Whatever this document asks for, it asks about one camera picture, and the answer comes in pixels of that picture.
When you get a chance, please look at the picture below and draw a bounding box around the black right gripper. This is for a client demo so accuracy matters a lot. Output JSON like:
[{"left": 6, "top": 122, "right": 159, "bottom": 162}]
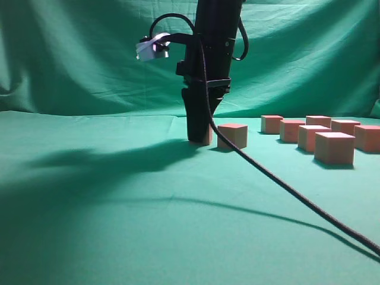
[{"left": 176, "top": 44, "right": 234, "bottom": 141}]

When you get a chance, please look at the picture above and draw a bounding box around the pink cube placed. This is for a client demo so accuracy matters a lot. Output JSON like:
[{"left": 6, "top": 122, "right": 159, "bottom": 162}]
[
  {"left": 190, "top": 125, "right": 213, "bottom": 146},
  {"left": 217, "top": 123, "right": 248, "bottom": 149}
]

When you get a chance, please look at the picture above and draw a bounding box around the pink cube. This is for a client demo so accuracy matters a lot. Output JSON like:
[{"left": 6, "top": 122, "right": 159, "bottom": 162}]
[
  {"left": 297, "top": 125, "right": 331, "bottom": 153},
  {"left": 331, "top": 119, "right": 361, "bottom": 136},
  {"left": 314, "top": 132, "right": 355, "bottom": 165},
  {"left": 261, "top": 115, "right": 283, "bottom": 134},
  {"left": 354, "top": 125, "right": 380, "bottom": 153},
  {"left": 306, "top": 115, "right": 331, "bottom": 128},
  {"left": 280, "top": 119, "right": 305, "bottom": 143}
]

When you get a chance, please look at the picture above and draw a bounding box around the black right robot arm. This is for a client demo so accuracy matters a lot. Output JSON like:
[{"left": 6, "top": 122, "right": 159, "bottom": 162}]
[{"left": 176, "top": 1, "right": 243, "bottom": 145}]

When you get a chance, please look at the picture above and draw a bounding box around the green cloth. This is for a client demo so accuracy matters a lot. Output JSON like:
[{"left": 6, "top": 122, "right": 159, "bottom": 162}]
[{"left": 1, "top": 1, "right": 379, "bottom": 284}]

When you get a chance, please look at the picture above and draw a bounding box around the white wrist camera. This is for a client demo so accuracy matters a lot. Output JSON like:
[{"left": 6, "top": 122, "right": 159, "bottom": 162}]
[{"left": 135, "top": 33, "right": 170, "bottom": 62}]

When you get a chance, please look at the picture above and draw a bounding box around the black thin cable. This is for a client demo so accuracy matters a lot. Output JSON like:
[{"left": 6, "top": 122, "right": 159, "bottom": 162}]
[{"left": 233, "top": 17, "right": 249, "bottom": 62}]

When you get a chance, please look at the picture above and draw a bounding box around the black braided cable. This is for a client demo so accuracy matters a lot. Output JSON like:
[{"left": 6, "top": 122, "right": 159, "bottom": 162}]
[{"left": 150, "top": 13, "right": 380, "bottom": 258}]

